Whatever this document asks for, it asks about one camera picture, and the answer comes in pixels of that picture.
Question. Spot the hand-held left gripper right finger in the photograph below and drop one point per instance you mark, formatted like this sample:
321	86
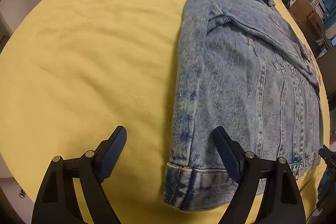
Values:
228	153

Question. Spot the white printer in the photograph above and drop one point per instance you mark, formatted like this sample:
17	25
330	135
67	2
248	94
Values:
316	1

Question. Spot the yellow printed bedspread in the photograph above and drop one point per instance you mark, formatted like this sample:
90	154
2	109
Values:
92	56

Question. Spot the blue denim jacket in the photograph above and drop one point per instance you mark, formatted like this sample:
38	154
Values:
236	77

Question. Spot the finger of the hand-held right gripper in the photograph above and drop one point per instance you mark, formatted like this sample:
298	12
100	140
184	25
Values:
327	154

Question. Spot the long teal curtain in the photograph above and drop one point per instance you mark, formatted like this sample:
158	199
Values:
330	3

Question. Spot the wooden desk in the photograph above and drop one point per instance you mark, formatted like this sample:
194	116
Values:
302	8

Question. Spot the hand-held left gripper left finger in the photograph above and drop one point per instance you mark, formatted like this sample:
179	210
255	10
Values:
113	150

